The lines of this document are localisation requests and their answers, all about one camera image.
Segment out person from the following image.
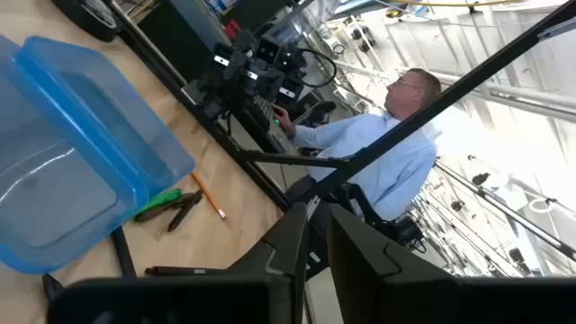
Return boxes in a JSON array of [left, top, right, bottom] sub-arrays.
[[283, 67, 445, 280]]

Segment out black round object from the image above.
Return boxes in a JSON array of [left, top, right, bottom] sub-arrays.
[[50, 0, 122, 44]]

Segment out blue plastic box lid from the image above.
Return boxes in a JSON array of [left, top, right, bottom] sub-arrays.
[[0, 35, 149, 275]]

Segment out person's hand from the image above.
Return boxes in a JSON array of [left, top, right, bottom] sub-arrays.
[[271, 103, 297, 139]]

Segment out black office chair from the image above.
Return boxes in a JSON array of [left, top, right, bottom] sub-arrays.
[[335, 182, 428, 254]]

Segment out black frame brace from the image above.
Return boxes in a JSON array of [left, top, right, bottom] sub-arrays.
[[237, 149, 359, 171]]

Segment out orange pencil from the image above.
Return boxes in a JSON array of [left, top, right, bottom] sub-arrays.
[[190, 171, 228, 221]]

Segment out black diagonal frame strut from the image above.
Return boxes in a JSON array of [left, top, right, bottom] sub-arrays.
[[310, 0, 576, 202]]

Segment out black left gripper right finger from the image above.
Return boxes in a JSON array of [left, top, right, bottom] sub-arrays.
[[327, 202, 576, 324]]

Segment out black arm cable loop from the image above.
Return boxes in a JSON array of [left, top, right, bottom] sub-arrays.
[[298, 47, 338, 90]]

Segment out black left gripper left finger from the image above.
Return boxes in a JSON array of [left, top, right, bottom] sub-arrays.
[[46, 202, 310, 324]]

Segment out blue plastic supply box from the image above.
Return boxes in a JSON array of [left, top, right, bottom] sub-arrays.
[[15, 35, 197, 199]]

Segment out grey metal pole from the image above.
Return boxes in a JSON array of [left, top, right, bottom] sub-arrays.
[[434, 159, 576, 263]]

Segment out black control box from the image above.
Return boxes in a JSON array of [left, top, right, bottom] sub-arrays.
[[245, 94, 298, 157]]

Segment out black panel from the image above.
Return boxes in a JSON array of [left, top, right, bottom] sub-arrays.
[[137, 0, 213, 83]]

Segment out red item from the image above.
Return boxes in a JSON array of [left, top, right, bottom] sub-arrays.
[[223, 19, 243, 41]]

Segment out black table edge rail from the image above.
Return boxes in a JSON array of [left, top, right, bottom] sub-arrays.
[[103, 0, 293, 212]]

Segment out green marker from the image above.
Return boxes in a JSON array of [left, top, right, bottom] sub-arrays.
[[133, 188, 184, 218]]

